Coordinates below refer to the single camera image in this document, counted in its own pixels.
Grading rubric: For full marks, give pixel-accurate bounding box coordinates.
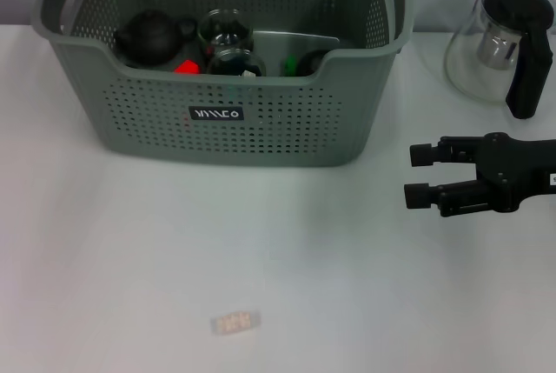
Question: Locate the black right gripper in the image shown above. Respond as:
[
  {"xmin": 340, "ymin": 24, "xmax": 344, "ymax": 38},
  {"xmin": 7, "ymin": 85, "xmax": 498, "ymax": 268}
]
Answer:
[{"xmin": 403, "ymin": 131, "xmax": 556, "ymax": 218}]

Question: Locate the glass teacup black holder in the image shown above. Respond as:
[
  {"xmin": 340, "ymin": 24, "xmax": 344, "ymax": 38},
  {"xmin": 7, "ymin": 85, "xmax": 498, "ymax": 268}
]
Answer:
[
  {"xmin": 197, "ymin": 8, "xmax": 256, "ymax": 50},
  {"xmin": 299, "ymin": 49, "xmax": 331, "ymax": 77},
  {"xmin": 206, "ymin": 47, "xmax": 267, "ymax": 77}
]

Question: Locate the bright red translucent brick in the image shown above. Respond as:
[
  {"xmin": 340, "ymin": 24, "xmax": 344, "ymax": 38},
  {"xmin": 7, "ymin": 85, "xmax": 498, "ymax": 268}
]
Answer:
[{"xmin": 173, "ymin": 59, "xmax": 202, "ymax": 75}]

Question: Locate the green toy brick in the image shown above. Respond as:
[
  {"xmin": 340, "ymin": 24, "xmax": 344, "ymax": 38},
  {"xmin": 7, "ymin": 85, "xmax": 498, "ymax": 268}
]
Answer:
[{"xmin": 281, "ymin": 54, "xmax": 300, "ymax": 77}]

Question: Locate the grey perforated storage bin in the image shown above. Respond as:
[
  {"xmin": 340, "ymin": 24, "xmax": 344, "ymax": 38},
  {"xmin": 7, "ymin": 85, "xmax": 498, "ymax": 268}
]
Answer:
[{"xmin": 30, "ymin": 0, "xmax": 414, "ymax": 169}]

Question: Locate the black clay teapot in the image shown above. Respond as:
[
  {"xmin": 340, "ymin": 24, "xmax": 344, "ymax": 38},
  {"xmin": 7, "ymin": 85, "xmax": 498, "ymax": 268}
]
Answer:
[{"xmin": 113, "ymin": 8, "xmax": 199, "ymax": 68}]

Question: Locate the glass pitcher black handle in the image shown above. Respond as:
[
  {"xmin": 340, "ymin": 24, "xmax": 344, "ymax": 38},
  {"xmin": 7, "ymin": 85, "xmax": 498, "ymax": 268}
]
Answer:
[{"xmin": 443, "ymin": 0, "xmax": 556, "ymax": 120}]

